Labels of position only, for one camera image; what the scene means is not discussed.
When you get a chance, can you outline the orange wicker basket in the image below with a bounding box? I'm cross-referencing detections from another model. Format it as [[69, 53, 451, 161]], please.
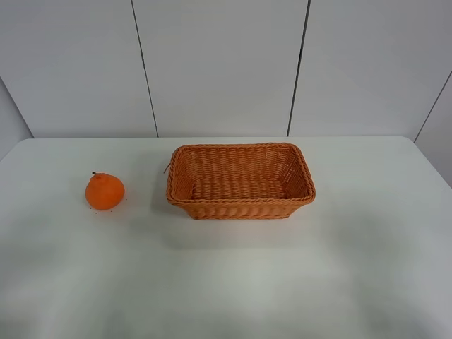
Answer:
[[166, 143, 316, 220]]

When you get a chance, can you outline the orange fruit with stem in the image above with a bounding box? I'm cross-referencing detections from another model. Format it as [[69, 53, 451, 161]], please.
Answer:
[[85, 172, 125, 210]]

